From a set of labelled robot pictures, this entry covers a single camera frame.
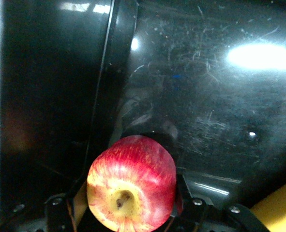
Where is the red yellow striped apple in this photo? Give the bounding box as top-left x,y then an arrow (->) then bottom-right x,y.
86,134 -> 177,232

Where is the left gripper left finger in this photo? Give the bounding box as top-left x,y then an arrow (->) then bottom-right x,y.
0,180 -> 96,232

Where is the black plastic box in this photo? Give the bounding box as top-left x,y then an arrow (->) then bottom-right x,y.
0,0 -> 286,232

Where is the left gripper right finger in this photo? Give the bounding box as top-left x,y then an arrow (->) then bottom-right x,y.
166,175 -> 269,232

